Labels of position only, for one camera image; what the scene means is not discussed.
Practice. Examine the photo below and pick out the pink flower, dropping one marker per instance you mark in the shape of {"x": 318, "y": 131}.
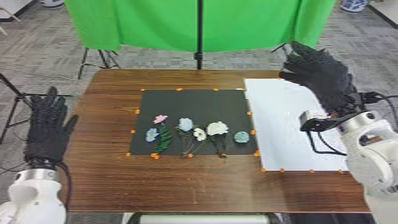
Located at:
{"x": 159, "y": 119}

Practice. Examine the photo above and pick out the dark mat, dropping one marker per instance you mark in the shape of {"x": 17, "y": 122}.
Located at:
{"x": 195, "y": 106}

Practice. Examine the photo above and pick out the teal flower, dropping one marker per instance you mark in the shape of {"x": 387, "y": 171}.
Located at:
{"x": 239, "y": 137}

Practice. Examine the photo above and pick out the pale grey bar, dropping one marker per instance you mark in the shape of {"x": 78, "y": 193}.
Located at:
{"x": 200, "y": 219}

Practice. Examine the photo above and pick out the large white flower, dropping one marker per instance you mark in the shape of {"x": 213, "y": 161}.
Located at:
{"x": 216, "y": 128}

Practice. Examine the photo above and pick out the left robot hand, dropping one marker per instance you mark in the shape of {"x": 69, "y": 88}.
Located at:
{"x": 46, "y": 133}

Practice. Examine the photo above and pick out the white sheet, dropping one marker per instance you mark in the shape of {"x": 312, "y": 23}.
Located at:
{"x": 284, "y": 133}

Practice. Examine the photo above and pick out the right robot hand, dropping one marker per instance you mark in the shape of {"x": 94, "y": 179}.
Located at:
{"x": 321, "y": 75}

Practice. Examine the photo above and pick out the blue and white vase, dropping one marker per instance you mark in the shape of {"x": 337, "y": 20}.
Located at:
{"x": 51, "y": 2}
{"x": 353, "y": 4}

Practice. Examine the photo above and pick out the small blue flower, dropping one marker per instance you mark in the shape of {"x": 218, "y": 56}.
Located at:
{"x": 151, "y": 134}

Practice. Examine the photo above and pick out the small white flower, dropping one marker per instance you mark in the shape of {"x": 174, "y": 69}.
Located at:
{"x": 199, "y": 134}

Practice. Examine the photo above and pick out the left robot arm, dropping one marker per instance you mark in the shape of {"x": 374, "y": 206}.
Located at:
{"x": 35, "y": 196}

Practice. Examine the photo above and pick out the black stand pole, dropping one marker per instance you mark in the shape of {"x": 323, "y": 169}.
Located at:
{"x": 199, "y": 33}

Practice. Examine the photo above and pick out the pale blue flower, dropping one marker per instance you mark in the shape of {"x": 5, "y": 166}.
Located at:
{"x": 184, "y": 124}

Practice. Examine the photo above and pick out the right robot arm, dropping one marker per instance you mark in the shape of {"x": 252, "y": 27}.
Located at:
{"x": 373, "y": 146}

